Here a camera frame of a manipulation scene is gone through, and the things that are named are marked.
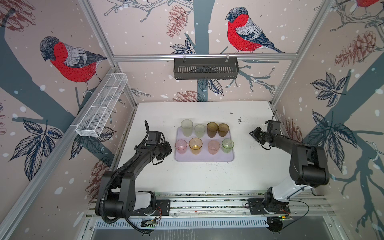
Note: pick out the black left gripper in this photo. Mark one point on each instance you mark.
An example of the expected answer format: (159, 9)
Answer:
(168, 149)

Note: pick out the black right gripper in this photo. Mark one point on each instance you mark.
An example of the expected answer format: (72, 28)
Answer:
(256, 133)

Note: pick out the rose pink glass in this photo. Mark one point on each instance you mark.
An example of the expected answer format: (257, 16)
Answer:
(181, 146)

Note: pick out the bright green glass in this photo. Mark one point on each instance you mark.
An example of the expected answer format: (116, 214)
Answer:
(227, 145)

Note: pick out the pale green tall glass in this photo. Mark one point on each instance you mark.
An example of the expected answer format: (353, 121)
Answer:
(187, 127)

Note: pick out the brown textured glass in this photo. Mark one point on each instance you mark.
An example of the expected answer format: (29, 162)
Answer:
(223, 129)

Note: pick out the yellow amber glass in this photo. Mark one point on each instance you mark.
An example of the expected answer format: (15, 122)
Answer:
(195, 145)

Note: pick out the pale green small glass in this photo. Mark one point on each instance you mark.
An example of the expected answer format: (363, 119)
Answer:
(200, 130)

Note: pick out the lilac plastic tray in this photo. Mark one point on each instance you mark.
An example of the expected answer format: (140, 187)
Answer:
(204, 155)

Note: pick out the dark brown glass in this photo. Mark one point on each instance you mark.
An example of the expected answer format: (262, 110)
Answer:
(212, 129)

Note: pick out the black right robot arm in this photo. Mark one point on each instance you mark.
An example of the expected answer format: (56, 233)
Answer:
(308, 166)

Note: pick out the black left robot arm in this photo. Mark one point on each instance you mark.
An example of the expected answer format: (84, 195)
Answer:
(117, 197)

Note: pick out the white mesh wall basket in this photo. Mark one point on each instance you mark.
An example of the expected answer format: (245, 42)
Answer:
(98, 114)

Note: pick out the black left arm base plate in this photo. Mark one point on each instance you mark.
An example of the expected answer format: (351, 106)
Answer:
(159, 208)

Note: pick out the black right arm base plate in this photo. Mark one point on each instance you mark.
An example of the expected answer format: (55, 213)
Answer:
(259, 207)

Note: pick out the black wire wall basket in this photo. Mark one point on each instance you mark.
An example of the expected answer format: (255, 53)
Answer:
(206, 68)

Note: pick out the aluminium rail frame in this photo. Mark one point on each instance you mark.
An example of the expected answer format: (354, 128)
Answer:
(236, 204)

